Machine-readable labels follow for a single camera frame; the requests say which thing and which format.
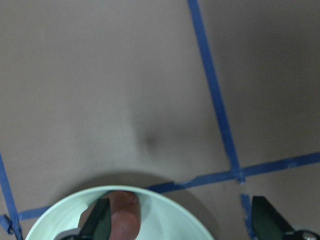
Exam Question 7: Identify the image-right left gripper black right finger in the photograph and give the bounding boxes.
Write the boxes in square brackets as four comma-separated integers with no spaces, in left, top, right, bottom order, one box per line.
[251,196,295,240]

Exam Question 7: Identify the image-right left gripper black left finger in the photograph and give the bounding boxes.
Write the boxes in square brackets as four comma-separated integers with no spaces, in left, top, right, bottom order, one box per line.
[78,198,111,240]

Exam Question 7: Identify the light green plate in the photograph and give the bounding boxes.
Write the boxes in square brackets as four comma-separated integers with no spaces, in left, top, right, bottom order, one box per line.
[26,185,213,240]

